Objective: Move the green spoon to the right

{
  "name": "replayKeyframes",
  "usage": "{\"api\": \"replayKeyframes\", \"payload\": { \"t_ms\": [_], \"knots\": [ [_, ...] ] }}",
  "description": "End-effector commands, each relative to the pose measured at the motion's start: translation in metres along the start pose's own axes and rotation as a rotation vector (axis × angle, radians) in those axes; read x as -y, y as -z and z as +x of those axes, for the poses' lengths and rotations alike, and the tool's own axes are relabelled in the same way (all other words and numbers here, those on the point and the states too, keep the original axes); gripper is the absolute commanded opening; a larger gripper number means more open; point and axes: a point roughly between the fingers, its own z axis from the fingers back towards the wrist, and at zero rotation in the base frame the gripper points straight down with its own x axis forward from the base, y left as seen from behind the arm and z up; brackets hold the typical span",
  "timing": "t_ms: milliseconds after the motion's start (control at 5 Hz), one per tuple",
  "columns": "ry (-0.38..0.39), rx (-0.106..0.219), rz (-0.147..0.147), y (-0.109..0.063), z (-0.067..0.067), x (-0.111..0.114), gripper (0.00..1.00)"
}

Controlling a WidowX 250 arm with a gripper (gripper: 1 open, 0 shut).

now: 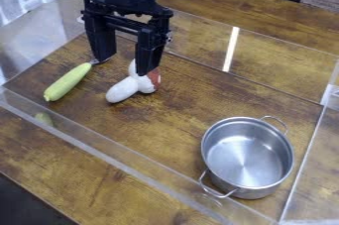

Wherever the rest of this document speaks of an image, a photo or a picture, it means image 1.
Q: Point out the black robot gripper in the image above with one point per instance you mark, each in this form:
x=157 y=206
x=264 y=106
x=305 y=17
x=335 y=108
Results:
x=101 y=11

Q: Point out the plush white red mushroom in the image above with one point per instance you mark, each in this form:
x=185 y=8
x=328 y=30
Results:
x=133 y=83

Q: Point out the green handled metal spoon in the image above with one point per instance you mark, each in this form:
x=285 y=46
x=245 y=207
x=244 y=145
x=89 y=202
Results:
x=65 y=83

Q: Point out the stainless steel pot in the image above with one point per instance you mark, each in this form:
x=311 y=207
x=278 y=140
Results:
x=248 y=157

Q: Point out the clear acrylic enclosure wall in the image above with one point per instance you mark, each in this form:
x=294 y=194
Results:
x=120 y=164

